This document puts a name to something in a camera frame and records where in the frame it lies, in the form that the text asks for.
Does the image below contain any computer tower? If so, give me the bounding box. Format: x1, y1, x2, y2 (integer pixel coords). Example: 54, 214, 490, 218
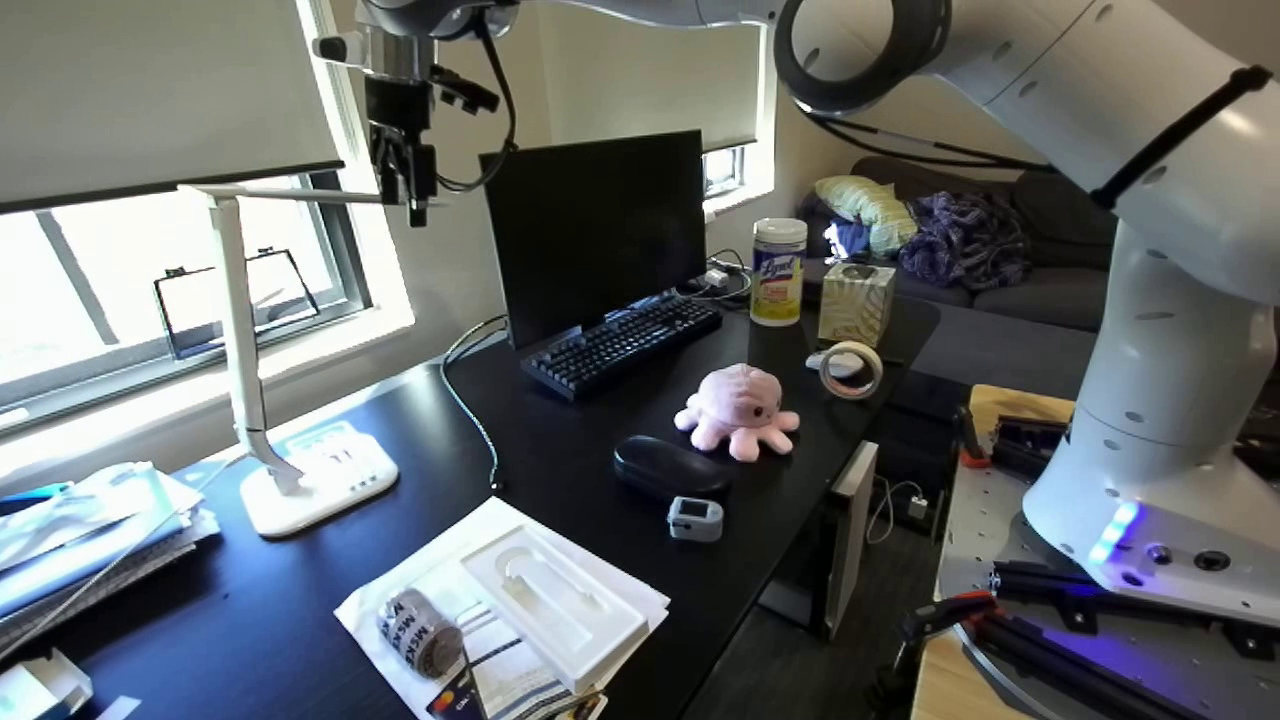
758, 439, 882, 642

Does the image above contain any purple knitted blanket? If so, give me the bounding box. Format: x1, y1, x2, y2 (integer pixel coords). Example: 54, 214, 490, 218
897, 191, 1033, 292

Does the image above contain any bundle of black cables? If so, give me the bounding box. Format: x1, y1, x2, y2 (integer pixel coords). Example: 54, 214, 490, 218
686, 248, 755, 303

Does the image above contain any roll of beige tape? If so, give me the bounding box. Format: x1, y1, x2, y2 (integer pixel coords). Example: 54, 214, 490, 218
817, 340, 886, 401

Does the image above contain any large white roller blind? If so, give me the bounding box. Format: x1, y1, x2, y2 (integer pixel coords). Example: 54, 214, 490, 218
0, 0, 347, 215

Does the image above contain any grey pulse oximeter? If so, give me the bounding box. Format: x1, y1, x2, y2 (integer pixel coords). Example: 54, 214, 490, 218
667, 495, 726, 544

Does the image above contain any black payment card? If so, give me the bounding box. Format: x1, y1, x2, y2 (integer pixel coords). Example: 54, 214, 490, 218
426, 678, 488, 720

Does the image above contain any orange and black clamp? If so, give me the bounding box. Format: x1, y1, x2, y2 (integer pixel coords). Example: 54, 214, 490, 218
953, 404, 997, 470

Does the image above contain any small window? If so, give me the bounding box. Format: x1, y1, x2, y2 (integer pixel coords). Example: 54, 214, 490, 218
700, 143, 778, 203

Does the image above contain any pink octopus plush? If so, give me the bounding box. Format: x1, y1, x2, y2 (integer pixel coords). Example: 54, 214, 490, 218
673, 363, 802, 463

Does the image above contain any yellow wipes canister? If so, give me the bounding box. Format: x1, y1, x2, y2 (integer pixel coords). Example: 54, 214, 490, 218
749, 217, 809, 328

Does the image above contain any dark grey couch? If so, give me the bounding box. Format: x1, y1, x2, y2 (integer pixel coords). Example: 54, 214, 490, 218
798, 154, 1123, 403

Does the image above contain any black keyboard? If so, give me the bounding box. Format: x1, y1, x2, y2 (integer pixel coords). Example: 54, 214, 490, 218
519, 289, 724, 404

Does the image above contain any large window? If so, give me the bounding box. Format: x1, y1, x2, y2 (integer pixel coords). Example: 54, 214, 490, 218
0, 168, 375, 433

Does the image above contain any white desk lamp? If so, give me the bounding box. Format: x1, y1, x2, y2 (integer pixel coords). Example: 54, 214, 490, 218
178, 183, 413, 540

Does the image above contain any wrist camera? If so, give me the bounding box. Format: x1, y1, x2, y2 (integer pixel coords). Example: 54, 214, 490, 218
430, 63, 502, 117

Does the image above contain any light green pillow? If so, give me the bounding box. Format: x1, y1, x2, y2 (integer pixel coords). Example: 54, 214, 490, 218
813, 175, 919, 257

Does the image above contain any small white cardboard box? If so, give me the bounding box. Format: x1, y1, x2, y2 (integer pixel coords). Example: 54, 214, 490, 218
0, 648, 95, 720

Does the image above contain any red and black clamp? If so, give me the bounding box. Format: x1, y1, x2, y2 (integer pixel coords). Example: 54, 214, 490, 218
868, 589, 1002, 716

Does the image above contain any patterned tissue box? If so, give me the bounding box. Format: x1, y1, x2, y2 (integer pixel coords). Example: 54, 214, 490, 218
817, 262, 898, 349

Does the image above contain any clear window-mounted tray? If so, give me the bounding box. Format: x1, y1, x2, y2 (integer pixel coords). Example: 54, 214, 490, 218
153, 247, 322, 362

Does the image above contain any heap of white papers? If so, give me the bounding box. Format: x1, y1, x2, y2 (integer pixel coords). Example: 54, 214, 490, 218
334, 496, 672, 720

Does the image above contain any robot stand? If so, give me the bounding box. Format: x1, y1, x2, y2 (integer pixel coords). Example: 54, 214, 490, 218
905, 383, 1280, 720

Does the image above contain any black glasses case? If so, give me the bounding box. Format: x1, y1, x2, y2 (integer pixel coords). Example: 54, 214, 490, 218
612, 434, 733, 502

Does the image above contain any white charger with cable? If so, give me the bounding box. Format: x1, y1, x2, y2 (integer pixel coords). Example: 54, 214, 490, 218
866, 477, 932, 547

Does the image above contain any stack of papers and folders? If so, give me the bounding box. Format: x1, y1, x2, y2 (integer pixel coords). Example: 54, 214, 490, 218
0, 460, 223, 658

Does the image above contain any grey cable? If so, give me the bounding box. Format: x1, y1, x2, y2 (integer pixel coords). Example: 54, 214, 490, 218
439, 314, 512, 493

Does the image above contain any small white roller blind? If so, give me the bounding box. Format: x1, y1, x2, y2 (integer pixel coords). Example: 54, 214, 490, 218
540, 0, 768, 154

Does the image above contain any white plastic packaging tray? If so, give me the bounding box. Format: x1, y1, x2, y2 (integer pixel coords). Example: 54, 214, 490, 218
461, 524, 650, 694

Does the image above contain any black monitor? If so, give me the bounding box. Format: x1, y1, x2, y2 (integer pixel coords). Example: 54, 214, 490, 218
479, 129, 710, 352

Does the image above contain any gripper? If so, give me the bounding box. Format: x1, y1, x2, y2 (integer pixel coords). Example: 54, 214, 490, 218
364, 76, 440, 229

